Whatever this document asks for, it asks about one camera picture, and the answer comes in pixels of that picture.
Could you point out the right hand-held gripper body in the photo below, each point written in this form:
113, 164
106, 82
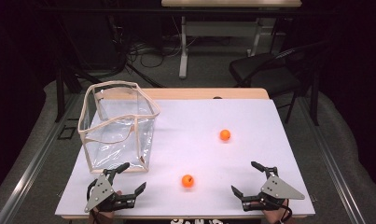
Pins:
277, 189

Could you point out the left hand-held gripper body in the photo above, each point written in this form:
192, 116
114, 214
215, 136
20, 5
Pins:
101, 189

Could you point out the clear bag with beige trim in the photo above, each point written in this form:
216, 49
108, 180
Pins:
120, 143

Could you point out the orange ping-pong ball dark mark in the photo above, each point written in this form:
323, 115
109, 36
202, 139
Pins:
188, 180

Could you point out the person's right hand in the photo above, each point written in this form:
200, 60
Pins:
275, 214

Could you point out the person's left hand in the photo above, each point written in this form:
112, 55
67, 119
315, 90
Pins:
104, 215

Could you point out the person's patterned clothing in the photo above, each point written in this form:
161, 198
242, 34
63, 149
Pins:
195, 222

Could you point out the black table grommet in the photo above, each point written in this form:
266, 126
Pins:
217, 97

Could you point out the wooden table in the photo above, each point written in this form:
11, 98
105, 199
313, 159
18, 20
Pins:
192, 93

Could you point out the black folding chair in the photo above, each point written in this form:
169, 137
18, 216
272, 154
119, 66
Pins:
257, 67

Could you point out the metal floor rail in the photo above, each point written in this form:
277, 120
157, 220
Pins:
335, 168
30, 174

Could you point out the black floor outlet frame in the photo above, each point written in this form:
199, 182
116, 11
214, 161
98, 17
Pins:
64, 137

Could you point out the black metal post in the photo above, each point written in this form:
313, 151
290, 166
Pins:
314, 102

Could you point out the white frame desk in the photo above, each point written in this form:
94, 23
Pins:
183, 62

